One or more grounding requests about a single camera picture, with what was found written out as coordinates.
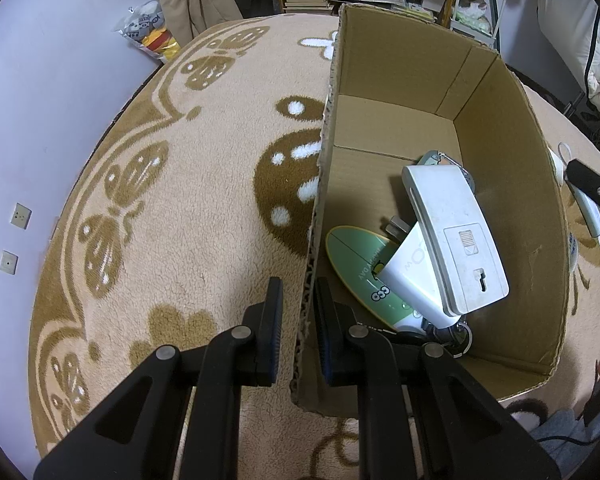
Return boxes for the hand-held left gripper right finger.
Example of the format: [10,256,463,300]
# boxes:
[313,276,561,480]

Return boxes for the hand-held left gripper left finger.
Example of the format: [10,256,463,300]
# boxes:
[34,276,285,480]

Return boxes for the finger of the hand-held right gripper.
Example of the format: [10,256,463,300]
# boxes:
[565,158,600,227]

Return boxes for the white handheld device with strap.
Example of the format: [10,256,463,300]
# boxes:
[556,141,600,239]

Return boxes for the white charger adapter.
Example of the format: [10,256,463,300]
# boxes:
[377,215,462,332]

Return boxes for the black item with metal ring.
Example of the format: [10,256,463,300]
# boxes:
[394,321,475,359]

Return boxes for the white power strip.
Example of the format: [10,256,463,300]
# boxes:
[401,162,511,317]

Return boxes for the cartoon print earbud case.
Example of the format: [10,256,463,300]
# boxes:
[420,149,477,192]

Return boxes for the brown cardboard box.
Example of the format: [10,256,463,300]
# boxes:
[289,2,573,418]

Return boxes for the person's grey trousers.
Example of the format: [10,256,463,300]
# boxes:
[526,409,597,467]

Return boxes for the white bedding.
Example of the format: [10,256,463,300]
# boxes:
[536,0,600,122]

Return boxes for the beige patterned rug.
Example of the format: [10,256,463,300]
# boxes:
[29,10,600,480]

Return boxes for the white trolley cart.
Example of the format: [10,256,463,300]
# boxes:
[449,0,512,52]

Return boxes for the bag of plush toys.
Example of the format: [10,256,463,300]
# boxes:
[112,0,182,63]

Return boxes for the black cable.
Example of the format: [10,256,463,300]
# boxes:
[581,9,600,97]

